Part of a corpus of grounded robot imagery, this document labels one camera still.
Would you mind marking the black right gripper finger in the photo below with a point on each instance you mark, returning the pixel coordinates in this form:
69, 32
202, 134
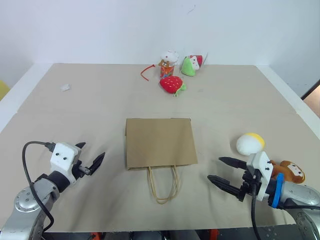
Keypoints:
235, 163
225, 185

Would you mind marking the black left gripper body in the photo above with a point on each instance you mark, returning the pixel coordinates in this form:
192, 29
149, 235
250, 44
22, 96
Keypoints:
81, 171

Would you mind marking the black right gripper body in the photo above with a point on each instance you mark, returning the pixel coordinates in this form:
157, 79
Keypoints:
250, 186

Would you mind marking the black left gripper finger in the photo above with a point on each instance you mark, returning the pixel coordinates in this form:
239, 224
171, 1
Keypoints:
81, 144
97, 161

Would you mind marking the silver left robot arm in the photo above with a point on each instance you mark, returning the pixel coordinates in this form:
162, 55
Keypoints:
27, 202

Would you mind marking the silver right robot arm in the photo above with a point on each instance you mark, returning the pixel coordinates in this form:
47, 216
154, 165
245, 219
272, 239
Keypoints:
300, 197

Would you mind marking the white and yellow egg plush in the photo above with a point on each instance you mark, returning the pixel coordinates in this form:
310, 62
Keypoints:
250, 144

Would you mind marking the brown monkey plush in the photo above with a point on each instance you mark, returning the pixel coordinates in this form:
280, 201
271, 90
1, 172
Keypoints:
291, 171

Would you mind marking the beige table cover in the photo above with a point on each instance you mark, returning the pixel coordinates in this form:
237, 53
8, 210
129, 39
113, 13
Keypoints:
100, 105

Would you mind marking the small crumpled white paper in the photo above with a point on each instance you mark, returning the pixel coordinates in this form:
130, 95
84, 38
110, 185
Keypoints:
65, 87

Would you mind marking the yellow object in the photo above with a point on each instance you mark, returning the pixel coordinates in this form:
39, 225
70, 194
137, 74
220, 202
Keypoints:
3, 90

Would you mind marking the red strawberry plush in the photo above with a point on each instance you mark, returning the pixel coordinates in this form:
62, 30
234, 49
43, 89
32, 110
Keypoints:
171, 83

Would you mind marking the green and red plush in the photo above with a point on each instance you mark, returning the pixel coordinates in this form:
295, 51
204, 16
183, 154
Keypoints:
188, 67

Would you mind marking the red and white plush toy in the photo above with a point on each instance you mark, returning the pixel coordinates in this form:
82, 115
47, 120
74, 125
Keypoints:
197, 61

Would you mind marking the orange white toy figure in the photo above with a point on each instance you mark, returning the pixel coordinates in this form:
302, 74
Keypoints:
168, 65

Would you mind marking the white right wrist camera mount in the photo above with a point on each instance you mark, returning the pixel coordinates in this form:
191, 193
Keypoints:
262, 172

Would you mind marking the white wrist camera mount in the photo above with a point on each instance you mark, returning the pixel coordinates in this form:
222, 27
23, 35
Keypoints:
62, 155
262, 172

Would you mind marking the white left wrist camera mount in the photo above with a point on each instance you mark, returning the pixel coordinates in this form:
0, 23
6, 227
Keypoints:
62, 155

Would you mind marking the orange bracket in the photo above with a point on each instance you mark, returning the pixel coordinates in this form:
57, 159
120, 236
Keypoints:
95, 236
214, 234

